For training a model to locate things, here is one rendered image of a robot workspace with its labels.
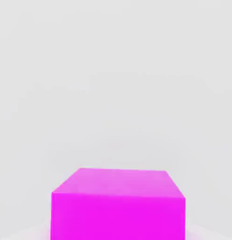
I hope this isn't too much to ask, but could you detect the small magenta cube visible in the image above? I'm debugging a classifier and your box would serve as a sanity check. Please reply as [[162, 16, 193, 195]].
[[51, 167, 186, 240]]

